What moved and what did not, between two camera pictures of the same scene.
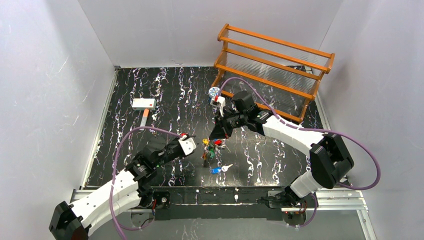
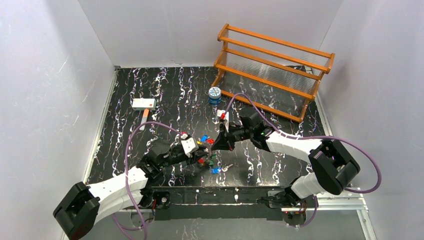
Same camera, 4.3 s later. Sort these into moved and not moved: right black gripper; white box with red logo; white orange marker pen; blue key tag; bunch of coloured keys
Moved: bunch of coloured keys; right black gripper
Not moved: white orange marker pen; blue key tag; white box with red logo
